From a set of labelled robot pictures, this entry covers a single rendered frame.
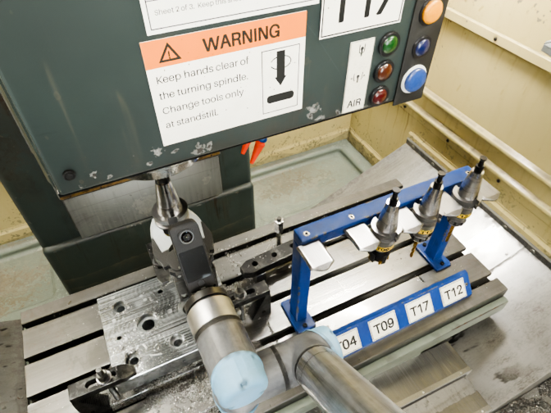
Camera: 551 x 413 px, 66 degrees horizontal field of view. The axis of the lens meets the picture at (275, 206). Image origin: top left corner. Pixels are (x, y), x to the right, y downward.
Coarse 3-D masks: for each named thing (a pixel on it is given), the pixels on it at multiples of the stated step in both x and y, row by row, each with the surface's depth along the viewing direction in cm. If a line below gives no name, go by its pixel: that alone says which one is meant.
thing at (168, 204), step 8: (160, 184) 70; (168, 184) 71; (160, 192) 71; (168, 192) 71; (160, 200) 72; (168, 200) 72; (176, 200) 74; (160, 208) 73; (168, 208) 73; (176, 208) 74; (168, 216) 74
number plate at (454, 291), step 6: (456, 282) 110; (462, 282) 111; (444, 288) 109; (450, 288) 110; (456, 288) 110; (462, 288) 111; (444, 294) 109; (450, 294) 110; (456, 294) 111; (462, 294) 111; (444, 300) 109; (450, 300) 110; (456, 300) 111
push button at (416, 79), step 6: (414, 72) 50; (420, 72) 50; (408, 78) 50; (414, 78) 50; (420, 78) 51; (408, 84) 51; (414, 84) 51; (420, 84) 51; (408, 90) 51; (414, 90) 52
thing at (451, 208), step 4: (444, 192) 96; (444, 196) 95; (448, 196) 95; (444, 200) 94; (448, 200) 94; (452, 200) 94; (440, 204) 94; (444, 204) 94; (448, 204) 94; (452, 204) 94; (456, 204) 94; (444, 208) 93; (448, 208) 93; (452, 208) 93; (456, 208) 93; (460, 208) 93; (444, 212) 92; (448, 212) 92; (452, 212) 92; (456, 212) 92; (460, 212) 92; (452, 216) 92
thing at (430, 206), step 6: (432, 186) 86; (426, 192) 88; (432, 192) 86; (438, 192) 86; (426, 198) 88; (432, 198) 87; (438, 198) 87; (420, 204) 91; (426, 204) 89; (432, 204) 88; (438, 204) 88; (420, 210) 91; (426, 210) 89; (432, 210) 89; (438, 210) 89
